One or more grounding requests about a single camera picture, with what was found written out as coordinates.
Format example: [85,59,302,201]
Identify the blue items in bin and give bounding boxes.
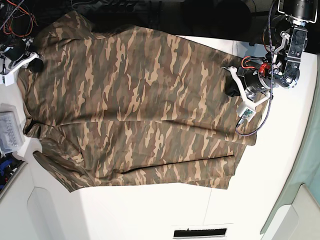
[0,153,23,191]

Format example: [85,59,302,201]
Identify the white slotted vent tray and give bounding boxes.
[171,223,234,240]

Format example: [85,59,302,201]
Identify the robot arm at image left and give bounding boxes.
[0,0,44,76]

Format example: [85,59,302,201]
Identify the clear plastic parts box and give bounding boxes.
[0,103,25,155]

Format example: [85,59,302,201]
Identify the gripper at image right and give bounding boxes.
[224,56,273,102]

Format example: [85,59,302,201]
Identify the braided camera cable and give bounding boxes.
[236,0,281,137]

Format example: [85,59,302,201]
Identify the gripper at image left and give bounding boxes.
[0,37,44,75]

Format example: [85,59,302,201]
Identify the camouflage t-shirt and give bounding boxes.
[17,11,257,192]

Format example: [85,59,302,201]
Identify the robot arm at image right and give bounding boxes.
[225,0,318,101]

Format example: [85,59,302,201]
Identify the white wrist camera, image-right arm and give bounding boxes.
[236,101,256,122]

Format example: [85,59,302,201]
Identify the white wrist camera, image-left arm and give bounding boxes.
[0,72,16,87]

